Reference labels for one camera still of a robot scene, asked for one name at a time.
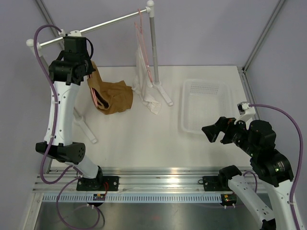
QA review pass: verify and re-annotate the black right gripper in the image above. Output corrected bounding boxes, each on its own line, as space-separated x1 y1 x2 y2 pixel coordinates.
202 115 258 156

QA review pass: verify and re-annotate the brown tank top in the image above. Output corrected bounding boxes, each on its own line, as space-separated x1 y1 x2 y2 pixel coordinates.
92 62 133 115

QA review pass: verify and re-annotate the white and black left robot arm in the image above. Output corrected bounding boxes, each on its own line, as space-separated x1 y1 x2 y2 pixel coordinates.
35 36 104 191

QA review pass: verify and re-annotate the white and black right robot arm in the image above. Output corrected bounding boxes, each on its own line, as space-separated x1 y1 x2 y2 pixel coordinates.
202 117 299 230

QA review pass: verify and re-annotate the white tank top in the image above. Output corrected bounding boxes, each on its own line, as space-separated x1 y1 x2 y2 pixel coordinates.
132 45 162 115

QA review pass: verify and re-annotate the clear plastic basket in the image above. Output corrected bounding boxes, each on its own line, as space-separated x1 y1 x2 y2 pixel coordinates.
180 79 234 135

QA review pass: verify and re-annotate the silver white clothes rack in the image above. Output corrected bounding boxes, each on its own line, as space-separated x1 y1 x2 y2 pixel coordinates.
26 0 174 144

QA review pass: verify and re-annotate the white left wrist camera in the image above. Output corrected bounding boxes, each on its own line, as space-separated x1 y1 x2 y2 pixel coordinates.
58 29 82 37

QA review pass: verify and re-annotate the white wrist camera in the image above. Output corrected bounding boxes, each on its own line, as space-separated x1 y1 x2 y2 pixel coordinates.
58 29 82 37
235 102 256 124

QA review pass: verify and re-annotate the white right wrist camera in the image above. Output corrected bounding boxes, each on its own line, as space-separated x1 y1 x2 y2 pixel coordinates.
235 102 256 124

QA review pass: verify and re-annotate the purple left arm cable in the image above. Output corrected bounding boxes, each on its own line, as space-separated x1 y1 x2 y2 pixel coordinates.
33 24 72 185

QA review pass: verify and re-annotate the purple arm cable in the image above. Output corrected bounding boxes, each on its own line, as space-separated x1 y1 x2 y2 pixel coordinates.
33 24 72 185
249 103 305 230

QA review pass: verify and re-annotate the pink wire hanger with white top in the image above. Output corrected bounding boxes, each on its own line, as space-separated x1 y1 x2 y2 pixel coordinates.
134 9 153 84

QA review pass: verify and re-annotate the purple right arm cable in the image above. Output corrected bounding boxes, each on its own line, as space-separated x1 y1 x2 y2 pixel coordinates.
249 103 305 230

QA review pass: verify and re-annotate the purple floor cable loop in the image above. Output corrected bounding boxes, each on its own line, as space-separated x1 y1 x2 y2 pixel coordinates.
56 177 105 228

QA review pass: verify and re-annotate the aluminium mounting rail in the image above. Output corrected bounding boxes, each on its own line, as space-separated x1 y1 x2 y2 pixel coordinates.
32 166 267 194

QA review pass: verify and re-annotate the white slotted cable duct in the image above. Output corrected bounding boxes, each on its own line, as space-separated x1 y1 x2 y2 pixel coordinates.
43 193 222 203

